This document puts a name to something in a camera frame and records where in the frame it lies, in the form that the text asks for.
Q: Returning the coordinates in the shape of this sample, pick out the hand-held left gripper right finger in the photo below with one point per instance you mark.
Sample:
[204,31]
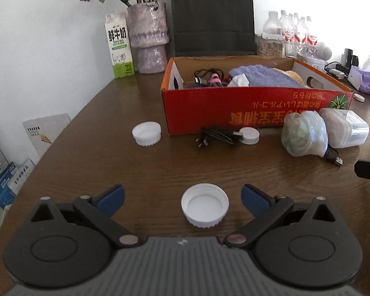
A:
[254,202]

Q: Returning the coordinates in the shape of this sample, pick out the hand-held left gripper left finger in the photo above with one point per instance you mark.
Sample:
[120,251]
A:
[112,199]

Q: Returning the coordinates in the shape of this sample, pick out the white ribbed jar lid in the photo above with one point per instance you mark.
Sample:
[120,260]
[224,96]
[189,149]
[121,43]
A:
[203,205]
[146,132]

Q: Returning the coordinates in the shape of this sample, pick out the orange cardboard box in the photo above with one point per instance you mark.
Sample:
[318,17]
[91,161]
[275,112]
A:
[265,104]

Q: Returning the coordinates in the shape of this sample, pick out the yellow and white plush toy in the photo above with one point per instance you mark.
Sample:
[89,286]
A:
[293,75]

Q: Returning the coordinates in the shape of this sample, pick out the wooden desktop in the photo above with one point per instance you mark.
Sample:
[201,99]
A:
[141,172]

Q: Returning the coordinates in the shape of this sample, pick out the white plastic container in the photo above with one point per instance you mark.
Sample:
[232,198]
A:
[345,128]

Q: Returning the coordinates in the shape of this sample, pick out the small white round puck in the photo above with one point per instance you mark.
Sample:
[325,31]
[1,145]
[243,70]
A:
[359,97]

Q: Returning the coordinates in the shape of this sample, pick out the clear plastic bag bundle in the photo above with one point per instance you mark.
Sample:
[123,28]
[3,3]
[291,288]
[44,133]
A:
[305,132]

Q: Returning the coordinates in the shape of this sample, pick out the purple tissue pack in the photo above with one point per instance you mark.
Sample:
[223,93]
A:
[365,80]

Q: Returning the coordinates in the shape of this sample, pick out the white book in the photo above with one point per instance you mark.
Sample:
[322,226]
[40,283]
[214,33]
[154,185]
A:
[21,177]

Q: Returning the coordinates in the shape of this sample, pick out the white plug charger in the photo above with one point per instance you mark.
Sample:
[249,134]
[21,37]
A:
[337,74]

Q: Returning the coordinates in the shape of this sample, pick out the black upright device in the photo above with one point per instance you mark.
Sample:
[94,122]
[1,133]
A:
[355,61]
[348,56]

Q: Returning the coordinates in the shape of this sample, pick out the blue box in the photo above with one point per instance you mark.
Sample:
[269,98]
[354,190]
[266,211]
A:
[1,188]

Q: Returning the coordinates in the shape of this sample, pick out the crumpled white tissue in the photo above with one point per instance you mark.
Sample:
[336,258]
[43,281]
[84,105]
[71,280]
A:
[239,81]

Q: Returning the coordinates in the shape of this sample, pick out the white round ball device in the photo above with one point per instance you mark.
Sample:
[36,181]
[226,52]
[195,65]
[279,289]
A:
[325,52]

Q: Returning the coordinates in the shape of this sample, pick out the purple towel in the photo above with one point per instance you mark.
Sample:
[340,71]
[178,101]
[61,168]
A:
[265,75]

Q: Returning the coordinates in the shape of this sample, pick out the pink small gadget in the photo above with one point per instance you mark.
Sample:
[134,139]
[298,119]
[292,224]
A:
[215,80]

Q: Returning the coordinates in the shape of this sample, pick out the white and green milk carton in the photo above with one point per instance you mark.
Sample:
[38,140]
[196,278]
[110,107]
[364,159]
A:
[120,46]

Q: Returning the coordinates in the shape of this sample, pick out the clear snack storage container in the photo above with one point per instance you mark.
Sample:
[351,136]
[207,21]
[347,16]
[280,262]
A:
[269,46]

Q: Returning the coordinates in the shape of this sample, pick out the group of clear water bottles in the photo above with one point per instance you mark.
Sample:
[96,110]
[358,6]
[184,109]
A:
[289,34]

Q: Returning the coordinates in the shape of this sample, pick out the purple textured vase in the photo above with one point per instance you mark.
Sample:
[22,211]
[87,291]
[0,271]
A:
[148,34]

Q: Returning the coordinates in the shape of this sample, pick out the black paper bag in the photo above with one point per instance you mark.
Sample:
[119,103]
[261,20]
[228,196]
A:
[212,15]

